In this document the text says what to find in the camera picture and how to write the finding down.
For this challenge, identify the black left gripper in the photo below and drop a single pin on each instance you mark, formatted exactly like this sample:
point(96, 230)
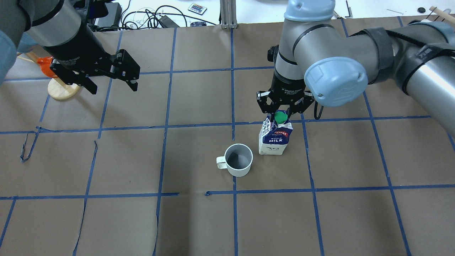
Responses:
point(79, 51)

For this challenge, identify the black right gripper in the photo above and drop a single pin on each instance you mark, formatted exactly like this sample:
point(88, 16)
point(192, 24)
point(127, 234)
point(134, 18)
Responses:
point(287, 87)

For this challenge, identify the blue white milk carton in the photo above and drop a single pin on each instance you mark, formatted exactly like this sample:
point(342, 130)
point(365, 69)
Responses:
point(275, 133)

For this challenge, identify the white ribbed mug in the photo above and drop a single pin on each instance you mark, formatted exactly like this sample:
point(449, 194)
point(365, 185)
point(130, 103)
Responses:
point(237, 159)

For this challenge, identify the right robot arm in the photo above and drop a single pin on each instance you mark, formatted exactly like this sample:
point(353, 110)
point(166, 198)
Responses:
point(313, 63)

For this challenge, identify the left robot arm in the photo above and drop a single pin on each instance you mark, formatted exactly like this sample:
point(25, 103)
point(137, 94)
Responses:
point(61, 31)

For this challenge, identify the orange cup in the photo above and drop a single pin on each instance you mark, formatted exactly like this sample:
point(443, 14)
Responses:
point(44, 64)

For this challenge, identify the wooden mug tree stand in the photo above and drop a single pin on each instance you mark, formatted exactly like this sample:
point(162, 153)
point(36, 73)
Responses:
point(57, 89)

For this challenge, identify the black box device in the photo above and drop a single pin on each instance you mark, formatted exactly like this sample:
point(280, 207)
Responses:
point(108, 16)

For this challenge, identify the black power adapter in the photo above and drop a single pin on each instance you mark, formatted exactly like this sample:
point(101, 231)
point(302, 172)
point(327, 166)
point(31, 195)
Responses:
point(166, 22)

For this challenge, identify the small remote control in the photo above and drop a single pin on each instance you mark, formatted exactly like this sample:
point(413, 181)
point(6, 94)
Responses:
point(197, 9)

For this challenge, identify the aluminium frame post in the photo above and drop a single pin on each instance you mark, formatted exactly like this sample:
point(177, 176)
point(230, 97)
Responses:
point(228, 14)

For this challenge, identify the black wire cup rack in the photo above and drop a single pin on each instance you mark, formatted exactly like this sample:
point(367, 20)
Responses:
point(445, 15)

